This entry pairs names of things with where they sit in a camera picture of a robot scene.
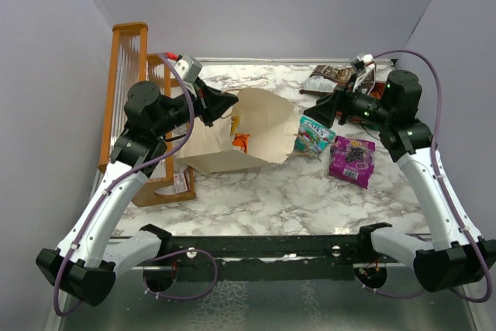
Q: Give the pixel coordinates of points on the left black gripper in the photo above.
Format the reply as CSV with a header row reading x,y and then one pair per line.
x,y
211,102

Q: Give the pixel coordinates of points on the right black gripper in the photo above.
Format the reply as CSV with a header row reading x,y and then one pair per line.
x,y
325,108

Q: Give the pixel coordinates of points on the teal snack packet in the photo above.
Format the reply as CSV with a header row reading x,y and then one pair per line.
x,y
312,138

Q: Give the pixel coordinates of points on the brown snack packet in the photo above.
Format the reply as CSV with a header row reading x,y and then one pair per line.
x,y
326,78

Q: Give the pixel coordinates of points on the orange snack packet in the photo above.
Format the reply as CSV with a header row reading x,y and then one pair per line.
x,y
240,142

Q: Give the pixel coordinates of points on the beige paper bag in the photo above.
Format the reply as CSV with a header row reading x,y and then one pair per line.
x,y
271,121

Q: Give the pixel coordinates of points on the magenta snack packet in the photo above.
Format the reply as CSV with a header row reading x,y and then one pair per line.
x,y
352,160

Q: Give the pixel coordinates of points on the red snack packet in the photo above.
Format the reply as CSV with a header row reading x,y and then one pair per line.
x,y
374,93

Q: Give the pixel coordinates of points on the green crisps bag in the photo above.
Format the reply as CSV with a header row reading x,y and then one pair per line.
x,y
370,126

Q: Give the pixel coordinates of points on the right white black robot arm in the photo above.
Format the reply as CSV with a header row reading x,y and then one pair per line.
x,y
457,253

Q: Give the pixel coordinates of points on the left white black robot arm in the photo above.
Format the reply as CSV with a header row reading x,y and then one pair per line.
x,y
83,265

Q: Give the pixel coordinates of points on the red white label card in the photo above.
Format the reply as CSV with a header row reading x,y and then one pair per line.
x,y
181,181

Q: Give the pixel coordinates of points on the wooden tiered display rack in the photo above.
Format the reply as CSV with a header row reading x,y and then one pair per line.
x,y
141,115

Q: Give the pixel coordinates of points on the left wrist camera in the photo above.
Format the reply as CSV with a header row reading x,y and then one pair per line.
x,y
188,69

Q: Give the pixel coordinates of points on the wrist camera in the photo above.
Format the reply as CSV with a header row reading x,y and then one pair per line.
x,y
363,65
188,69

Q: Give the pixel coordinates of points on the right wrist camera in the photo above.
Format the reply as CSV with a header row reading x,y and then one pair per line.
x,y
363,65

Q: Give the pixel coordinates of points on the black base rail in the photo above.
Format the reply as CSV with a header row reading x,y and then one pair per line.
x,y
259,258

